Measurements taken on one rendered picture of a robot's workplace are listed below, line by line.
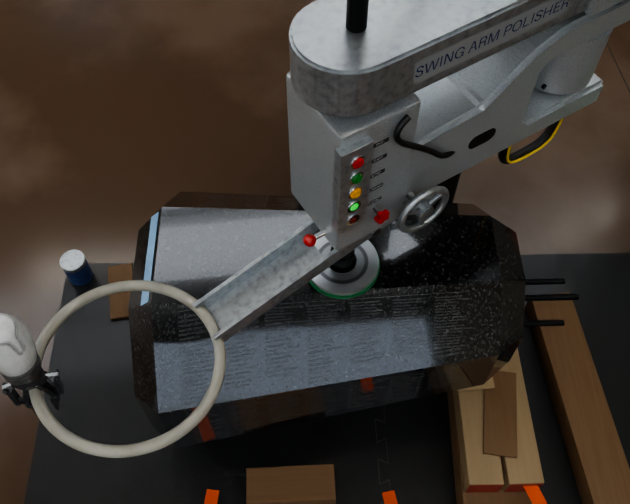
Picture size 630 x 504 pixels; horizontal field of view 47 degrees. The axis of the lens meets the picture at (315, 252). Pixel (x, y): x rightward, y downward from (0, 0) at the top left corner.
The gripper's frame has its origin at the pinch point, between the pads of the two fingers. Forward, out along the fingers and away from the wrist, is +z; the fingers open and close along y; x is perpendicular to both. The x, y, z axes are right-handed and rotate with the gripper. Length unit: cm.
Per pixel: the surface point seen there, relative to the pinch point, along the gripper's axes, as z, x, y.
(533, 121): -49, 20, 134
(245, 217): -3, 42, 64
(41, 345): -10.8, 10.4, 2.9
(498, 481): 51, -42, 126
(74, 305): -10.5, 20.1, 12.2
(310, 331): 5, 4, 73
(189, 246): -2, 37, 46
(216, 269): -2, 27, 51
